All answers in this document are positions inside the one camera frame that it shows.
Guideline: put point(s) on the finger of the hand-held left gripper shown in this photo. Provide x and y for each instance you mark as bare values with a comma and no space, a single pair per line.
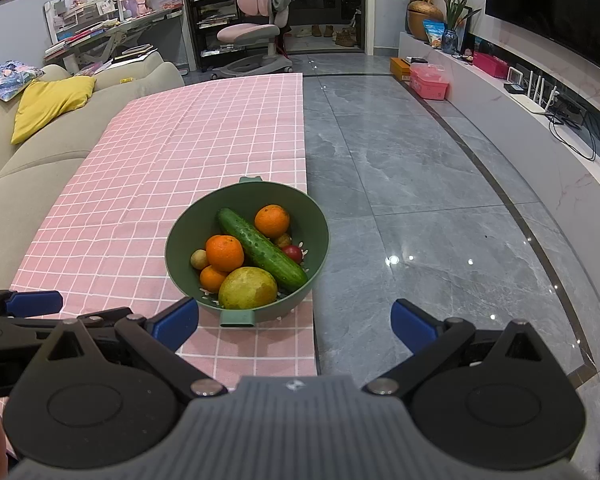
35,304
105,321

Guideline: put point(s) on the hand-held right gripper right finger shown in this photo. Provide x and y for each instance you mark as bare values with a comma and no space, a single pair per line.
412,325

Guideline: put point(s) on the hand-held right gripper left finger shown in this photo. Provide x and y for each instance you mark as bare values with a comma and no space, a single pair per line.
175,322

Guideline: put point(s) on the orange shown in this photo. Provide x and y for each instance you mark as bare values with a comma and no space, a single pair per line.
212,278
271,221
224,252

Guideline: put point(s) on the green plastic colander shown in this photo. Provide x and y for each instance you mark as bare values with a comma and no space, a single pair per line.
190,230

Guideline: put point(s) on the green cucumber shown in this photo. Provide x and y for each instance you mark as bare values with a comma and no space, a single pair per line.
260,250

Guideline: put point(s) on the small red tomato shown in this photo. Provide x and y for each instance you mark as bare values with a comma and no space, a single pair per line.
292,253

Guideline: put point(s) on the yellow-green pomelo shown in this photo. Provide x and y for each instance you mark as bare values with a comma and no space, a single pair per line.
247,287

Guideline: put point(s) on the beige sofa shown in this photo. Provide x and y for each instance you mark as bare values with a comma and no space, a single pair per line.
30,175

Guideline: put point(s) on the pink checked cloth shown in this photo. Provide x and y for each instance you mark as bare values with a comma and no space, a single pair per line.
155,135

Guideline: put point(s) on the yellow pillow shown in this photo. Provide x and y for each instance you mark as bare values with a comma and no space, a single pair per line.
45,105

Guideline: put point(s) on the white marble media cabinet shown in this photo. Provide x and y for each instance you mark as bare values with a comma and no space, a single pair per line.
545,160

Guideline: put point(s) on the blue patterned pillow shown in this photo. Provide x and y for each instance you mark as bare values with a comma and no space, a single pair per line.
7,76

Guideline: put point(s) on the pink storage box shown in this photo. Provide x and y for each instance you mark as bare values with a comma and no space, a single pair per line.
429,82

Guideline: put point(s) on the white router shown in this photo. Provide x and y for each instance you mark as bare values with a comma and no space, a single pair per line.
535,102

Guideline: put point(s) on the orange box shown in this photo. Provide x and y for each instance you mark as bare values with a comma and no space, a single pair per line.
399,67

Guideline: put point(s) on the small white display device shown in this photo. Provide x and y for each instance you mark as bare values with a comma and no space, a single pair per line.
516,76

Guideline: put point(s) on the magenta box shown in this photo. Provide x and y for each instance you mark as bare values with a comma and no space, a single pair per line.
490,65

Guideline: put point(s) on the grey study desk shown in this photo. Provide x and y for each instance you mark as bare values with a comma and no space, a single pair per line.
115,35

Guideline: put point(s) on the blue glass jar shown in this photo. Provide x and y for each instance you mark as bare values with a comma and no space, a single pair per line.
449,42

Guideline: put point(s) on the white desk drawer unit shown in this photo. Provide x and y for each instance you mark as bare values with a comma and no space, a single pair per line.
75,20

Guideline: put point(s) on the blue snack bag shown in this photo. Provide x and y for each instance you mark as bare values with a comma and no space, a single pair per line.
432,32

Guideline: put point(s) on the brown shoes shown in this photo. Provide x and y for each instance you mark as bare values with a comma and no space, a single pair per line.
347,37

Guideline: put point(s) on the pink office chair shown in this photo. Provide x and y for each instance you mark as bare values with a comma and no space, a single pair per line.
252,30

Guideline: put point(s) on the gold vase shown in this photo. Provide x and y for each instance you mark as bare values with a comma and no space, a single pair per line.
424,17

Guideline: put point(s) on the green potted plant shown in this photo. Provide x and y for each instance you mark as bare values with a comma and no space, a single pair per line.
457,7

